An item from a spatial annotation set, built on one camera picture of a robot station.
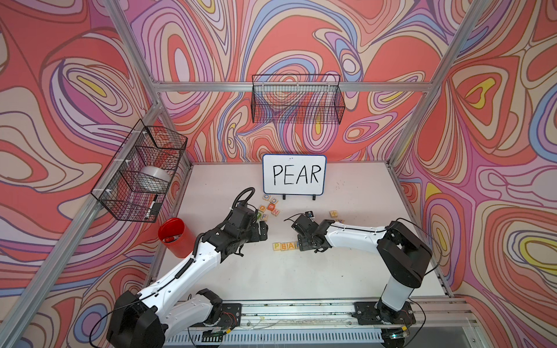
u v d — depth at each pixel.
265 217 0.98
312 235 0.66
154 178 0.70
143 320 0.38
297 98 0.96
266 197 1.04
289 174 1.00
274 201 1.03
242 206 0.71
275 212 0.99
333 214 0.98
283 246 0.88
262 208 1.01
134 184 0.73
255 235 0.72
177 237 0.83
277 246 0.88
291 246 0.88
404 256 0.47
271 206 1.01
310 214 0.83
